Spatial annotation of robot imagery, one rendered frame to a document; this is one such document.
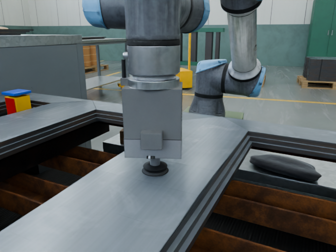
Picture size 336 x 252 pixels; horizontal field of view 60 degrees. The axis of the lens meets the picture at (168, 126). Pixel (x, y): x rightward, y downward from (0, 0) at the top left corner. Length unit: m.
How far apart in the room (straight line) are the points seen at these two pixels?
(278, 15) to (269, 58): 1.34
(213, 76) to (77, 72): 0.68
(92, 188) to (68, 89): 1.04
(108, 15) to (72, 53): 0.93
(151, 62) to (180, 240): 0.22
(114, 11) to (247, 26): 0.50
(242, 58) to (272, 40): 9.41
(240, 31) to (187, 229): 0.69
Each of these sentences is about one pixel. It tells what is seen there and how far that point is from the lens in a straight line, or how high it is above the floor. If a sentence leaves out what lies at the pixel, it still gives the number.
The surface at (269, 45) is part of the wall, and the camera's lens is 10.42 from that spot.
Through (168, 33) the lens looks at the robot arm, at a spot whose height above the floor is 1.06.
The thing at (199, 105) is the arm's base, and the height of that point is 0.78.
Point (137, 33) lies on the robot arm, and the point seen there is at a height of 1.06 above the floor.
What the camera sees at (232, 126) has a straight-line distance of 0.72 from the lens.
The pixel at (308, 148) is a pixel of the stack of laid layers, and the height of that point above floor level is 0.83.
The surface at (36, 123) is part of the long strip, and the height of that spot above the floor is 0.85.
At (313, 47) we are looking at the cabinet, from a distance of 9.89.
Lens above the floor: 1.06
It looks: 18 degrees down
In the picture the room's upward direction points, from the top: straight up
